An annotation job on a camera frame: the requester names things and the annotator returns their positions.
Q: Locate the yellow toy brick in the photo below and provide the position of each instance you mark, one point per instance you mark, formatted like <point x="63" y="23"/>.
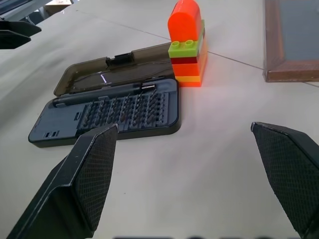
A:
<point x="189" y="79"/>

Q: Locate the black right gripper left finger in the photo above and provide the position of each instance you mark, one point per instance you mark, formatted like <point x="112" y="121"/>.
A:
<point x="82" y="174"/>

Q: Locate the dark grey pen screwdriver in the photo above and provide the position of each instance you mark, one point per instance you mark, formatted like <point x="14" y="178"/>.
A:
<point x="87" y="98"/>

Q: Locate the dark red toy brick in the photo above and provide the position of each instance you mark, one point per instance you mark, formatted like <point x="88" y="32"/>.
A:
<point x="184" y="61"/>

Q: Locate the brown cardboard box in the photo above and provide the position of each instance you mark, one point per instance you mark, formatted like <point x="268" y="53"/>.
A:
<point x="58" y="5"/>

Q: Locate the lime green toy brick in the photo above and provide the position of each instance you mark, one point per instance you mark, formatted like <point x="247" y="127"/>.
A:
<point x="183" y="51"/>

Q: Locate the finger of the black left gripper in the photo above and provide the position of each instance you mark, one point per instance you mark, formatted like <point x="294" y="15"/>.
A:
<point x="12" y="39"/>
<point x="20" y="27"/>

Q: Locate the silver metal frame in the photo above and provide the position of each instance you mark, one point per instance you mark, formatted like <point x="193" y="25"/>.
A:
<point x="17" y="8"/>

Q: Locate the orange toy brick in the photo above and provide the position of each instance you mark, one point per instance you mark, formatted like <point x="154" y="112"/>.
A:
<point x="185" y="70"/>

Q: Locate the dark grey screwdriver bit case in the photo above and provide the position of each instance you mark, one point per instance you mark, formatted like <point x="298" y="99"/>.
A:
<point x="59" y="122"/>

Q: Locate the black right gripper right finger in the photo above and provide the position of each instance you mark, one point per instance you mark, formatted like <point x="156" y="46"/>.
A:
<point x="291" y="169"/>

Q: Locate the brown wooden framed board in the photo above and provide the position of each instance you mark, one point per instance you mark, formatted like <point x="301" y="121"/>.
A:
<point x="270" y="37"/>

